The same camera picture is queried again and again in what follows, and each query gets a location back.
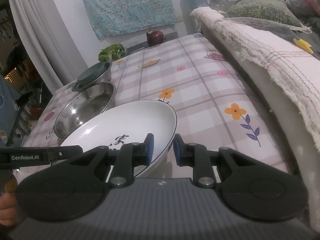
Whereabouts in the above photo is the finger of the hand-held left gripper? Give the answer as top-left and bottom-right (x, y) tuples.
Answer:
(47, 144), (84, 165)

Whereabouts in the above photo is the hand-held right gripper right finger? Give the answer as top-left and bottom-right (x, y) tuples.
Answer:
(174, 133), (257, 188)

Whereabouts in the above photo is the blue patterned wall cloth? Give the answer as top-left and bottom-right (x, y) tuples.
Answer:
(78, 0), (178, 40)

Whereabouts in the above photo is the blue printed cloth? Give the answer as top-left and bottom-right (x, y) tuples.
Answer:
(0, 75), (22, 145)

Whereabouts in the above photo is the white curtain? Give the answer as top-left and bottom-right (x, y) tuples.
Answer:
(5, 0), (100, 93)

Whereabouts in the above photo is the large stainless steel plate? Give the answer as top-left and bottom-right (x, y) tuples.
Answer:
(54, 81), (117, 138)
(54, 82), (117, 138)

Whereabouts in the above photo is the yellow plastic piece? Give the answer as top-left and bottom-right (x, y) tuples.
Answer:
(293, 38), (314, 54)

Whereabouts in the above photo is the white fringed towel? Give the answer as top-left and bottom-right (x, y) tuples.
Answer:
(191, 6), (320, 154)

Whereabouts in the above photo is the grey blanket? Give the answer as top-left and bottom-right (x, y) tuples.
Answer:
(262, 22), (320, 61)

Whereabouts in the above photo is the stainless steel bowl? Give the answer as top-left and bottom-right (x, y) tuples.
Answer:
(72, 65), (112, 92)
(72, 64), (112, 92)

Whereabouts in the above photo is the checked floral tablecloth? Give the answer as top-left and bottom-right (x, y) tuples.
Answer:
(22, 32), (288, 178)

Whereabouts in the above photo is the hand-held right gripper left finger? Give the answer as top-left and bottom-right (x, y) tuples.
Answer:
(69, 133), (155, 188)

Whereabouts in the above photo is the white printed ceramic plate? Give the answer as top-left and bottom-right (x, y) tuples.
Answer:
(60, 100), (177, 178)

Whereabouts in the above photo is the green napa cabbage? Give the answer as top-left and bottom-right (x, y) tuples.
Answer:
(98, 44), (128, 62)

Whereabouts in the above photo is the green patterned pillow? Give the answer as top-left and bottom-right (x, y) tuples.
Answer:
(224, 0), (312, 33)

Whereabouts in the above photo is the person's left hand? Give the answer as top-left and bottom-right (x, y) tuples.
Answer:
(0, 194), (18, 227)

